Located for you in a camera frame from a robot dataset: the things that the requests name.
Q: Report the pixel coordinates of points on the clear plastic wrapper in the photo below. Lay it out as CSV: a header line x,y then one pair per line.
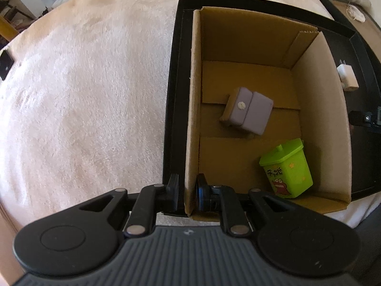
x,y
356,13

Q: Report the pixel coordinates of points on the black flat device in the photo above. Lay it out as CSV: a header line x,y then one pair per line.
x,y
6,65

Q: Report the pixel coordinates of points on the dark side table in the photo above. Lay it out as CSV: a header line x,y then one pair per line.
x,y
342,9

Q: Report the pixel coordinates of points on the brown cardboard box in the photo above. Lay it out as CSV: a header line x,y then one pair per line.
x,y
323,119

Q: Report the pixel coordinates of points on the green toy trash bin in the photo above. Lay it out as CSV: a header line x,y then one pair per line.
x,y
284,169

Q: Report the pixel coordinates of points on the black shallow tray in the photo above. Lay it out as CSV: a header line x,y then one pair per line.
x,y
176,95

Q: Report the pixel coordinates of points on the white charger plug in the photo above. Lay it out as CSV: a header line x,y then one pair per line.
x,y
347,77

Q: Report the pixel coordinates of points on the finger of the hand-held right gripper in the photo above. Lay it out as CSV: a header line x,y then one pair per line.
x,y
358,118

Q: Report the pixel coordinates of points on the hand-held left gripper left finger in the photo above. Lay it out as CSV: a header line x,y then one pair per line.
x,y
173,196

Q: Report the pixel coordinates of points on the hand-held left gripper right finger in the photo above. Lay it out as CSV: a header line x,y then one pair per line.
x,y
200,196

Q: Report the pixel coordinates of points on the lavender folding case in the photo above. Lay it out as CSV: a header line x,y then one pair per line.
x,y
247,111

